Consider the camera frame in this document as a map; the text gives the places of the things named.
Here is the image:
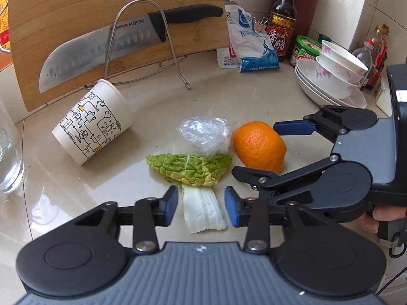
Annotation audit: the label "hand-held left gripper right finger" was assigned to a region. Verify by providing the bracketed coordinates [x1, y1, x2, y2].
[224, 186, 322, 255]

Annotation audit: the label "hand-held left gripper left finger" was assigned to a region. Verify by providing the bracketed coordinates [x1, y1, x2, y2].
[75, 186, 179, 255]

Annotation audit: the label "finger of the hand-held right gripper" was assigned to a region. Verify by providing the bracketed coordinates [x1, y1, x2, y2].
[231, 156, 342, 204]
[273, 105, 350, 143]

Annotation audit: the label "orange fruit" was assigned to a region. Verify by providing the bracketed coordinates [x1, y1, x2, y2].
[234, 121, 287, 174]

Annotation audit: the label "napa cabbage piece with stalk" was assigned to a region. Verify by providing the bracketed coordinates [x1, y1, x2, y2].
[146, 153, 234, 235]

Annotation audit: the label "person's right hand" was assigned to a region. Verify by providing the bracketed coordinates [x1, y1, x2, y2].
[361, 205, 407, 234]

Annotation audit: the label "stack of floral bowls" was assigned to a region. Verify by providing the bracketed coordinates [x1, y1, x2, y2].
[297, 76, 368, 109]

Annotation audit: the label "floral white bowl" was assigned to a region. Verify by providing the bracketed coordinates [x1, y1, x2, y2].
[315, 55, 363, 100]
[319, 40, 369, 85]

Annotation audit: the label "crumpled clear plastic wrap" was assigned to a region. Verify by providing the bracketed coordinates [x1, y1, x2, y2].
[177, 117, 234, 156]

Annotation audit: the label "green-lidded jar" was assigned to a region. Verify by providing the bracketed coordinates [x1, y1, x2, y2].
[289, 35, 323, 69]

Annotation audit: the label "glass jar on counter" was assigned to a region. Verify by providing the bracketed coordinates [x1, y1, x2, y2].
[351, 40, 373, 85]

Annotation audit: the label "dark vinegar bottle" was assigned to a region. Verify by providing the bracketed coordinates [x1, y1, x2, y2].
[266, 0, 298, 62]

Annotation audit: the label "white and blue bag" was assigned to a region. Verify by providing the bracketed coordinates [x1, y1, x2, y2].
[224, 3, 280, 73]

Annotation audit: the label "printed white paper cup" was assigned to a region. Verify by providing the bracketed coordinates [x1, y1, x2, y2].
[52, 79, 133, 166]

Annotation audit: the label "dark red knife block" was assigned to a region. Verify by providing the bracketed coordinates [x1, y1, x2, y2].
[275, 0, 323, 39]

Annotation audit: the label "clear drinking glass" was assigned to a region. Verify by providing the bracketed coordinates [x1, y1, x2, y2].
[0, 98, 25, 194]

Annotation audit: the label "bamboo cutting board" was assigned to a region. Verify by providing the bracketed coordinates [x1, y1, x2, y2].
[8, 0, 231, 112]

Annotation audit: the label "orange printed box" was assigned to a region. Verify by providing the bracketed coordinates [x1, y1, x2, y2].
[0, 0, 13, 70]

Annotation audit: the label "black cable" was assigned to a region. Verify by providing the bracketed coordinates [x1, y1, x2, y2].
[378, 225, 407, 302]

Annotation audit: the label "black-handled kitchen knife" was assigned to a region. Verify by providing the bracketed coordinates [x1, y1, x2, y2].
[39, 4, 224, 94]

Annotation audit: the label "metal wire rack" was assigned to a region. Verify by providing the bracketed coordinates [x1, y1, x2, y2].
[84, 1, 192, 90]

